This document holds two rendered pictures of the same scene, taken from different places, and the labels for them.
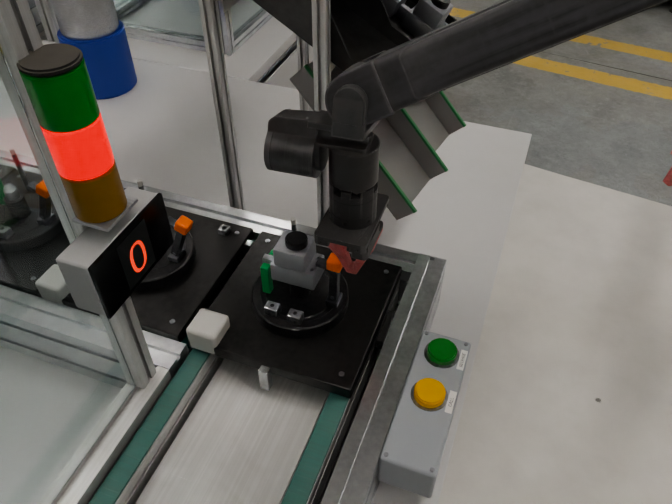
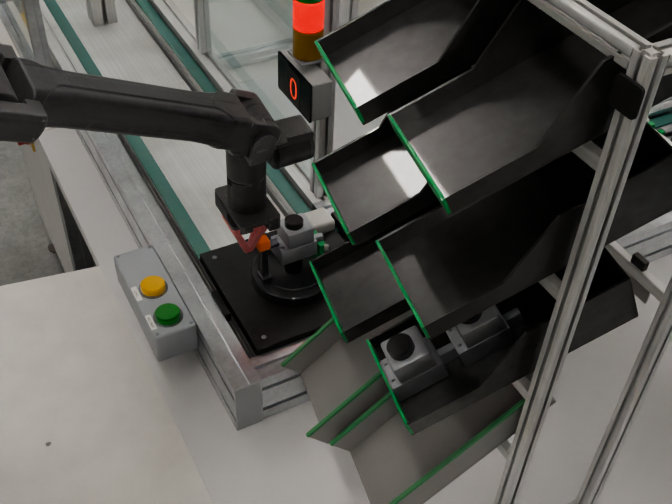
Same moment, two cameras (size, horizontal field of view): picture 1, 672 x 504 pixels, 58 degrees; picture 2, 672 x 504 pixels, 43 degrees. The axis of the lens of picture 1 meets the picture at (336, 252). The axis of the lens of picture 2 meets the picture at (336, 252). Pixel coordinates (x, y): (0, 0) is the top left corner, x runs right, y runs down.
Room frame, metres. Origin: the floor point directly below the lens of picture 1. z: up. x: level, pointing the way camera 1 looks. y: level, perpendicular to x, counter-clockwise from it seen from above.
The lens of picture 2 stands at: (1.30, -0.70, 1.98)
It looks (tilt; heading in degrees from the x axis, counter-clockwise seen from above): 43 degrees down; 129
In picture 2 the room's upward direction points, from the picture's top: 3 degrees clockwise
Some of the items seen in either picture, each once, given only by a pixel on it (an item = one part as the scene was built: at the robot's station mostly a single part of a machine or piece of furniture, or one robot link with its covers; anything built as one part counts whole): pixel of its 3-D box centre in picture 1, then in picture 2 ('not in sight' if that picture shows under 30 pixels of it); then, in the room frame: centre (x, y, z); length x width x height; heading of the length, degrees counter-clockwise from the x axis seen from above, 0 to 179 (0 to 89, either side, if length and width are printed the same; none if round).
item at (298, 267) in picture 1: (290, 255); (299, 234); (0.60, 0.06, 1.06); 0.08 x 0.04 x 0.07; 70
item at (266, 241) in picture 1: (301, 304); (293, 280); (0.60, 0.05, 0.96); 0.24 x 0.24 x 0.02; 70
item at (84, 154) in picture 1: (78, 142); (308, 11); (0.46, 0.23, 1.33); 0.05 x 0.05 x 0.05
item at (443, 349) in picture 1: (441, 353); (168, 315); (0.51, -0.14, 0.96); 0.04 x 0.04 x 0.02
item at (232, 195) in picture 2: (353, 202); (246, 192); (0.57, -0.02, 1.18); 0.10 x 0.07 x 0.07; 160
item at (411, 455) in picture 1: (426, 407); (155, 300); (0.44, -0.12, 0.93); 0.21 x 0.07 x 0.06; 160
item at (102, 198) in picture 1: (94, 187); (308, 40); (0.46, 0.23, 1.28); 0.05 x 0.05 x 0.05
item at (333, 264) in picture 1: (329, 275); (268, 254); (0.58, 0.01, 1.04); 0.04 x 0.02 x 0.08; 70
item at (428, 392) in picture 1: (429, 394); (153, 287); (0.44, -0.12, 0.96); 0.04 x 0.04 x 0.02
